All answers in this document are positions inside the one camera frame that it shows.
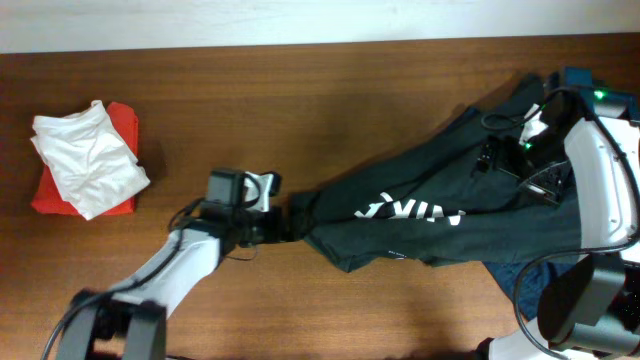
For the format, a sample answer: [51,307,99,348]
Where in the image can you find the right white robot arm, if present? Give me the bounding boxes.
[478,67,639,359]

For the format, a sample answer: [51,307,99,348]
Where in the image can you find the navy blue trousers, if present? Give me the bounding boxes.
[483,262,573,320]

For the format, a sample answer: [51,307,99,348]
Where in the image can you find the white folded t-shirt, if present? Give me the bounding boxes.
[31,100,150,220]

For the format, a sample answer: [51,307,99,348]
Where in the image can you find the dark green Nike t-shirt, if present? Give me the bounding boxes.
[289,107,581,272]

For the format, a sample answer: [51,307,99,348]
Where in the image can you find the red folded garment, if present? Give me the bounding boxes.
[31,102,139,216]

